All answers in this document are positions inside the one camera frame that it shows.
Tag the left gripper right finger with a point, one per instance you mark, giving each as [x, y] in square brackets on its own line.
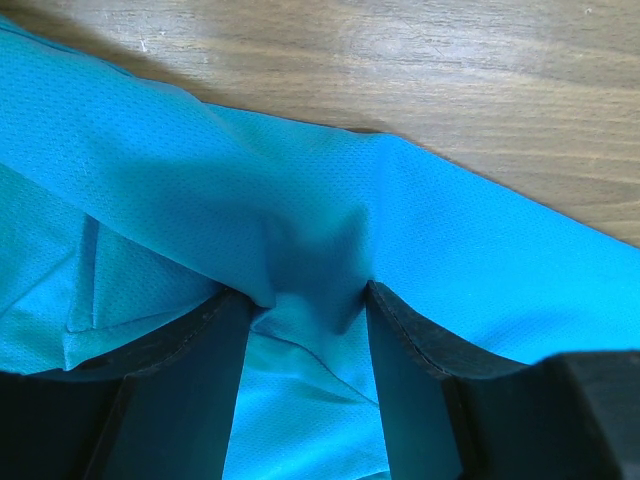
[452, 410]

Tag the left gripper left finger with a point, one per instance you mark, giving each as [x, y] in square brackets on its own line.
[160, 407]

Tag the teal t-shirt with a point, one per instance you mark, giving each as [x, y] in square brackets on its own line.
[126, 203]

